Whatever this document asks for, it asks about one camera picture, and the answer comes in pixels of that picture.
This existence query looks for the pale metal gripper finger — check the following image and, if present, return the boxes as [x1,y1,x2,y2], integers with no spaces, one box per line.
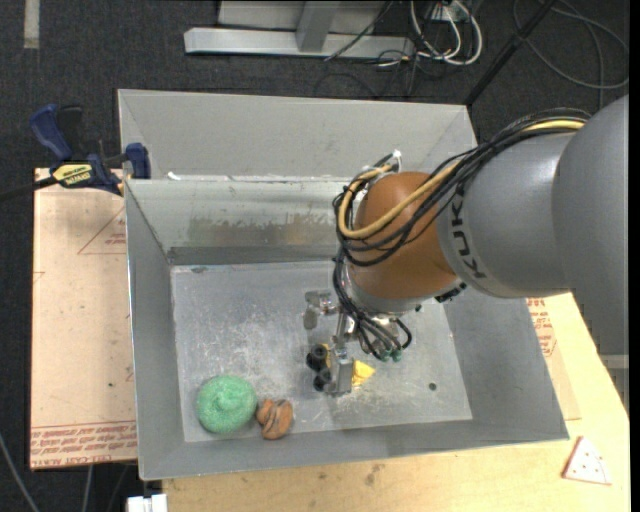
[302,290,338,331]
[326,348,358,398]

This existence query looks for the yellow toy vehicle, black wheels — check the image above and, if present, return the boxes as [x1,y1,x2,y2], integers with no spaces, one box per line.
[305,342,377,393]

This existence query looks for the brown twisted toy pastry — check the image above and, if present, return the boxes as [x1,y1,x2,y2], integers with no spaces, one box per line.
[255,397,295,442]

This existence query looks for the grey metal bin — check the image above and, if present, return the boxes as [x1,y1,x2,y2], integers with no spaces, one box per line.
[117,88,570,482]

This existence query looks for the green round scouring sponge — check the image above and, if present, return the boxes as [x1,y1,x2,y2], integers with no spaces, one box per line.
[195,375,259,435]

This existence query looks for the brown cardboard board, red print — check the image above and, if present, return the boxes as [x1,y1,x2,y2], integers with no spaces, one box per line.
[29,167,583,472]

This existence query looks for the pale triangular sanding sheet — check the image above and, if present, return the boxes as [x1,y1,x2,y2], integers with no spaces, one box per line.
[561,435,614,487]

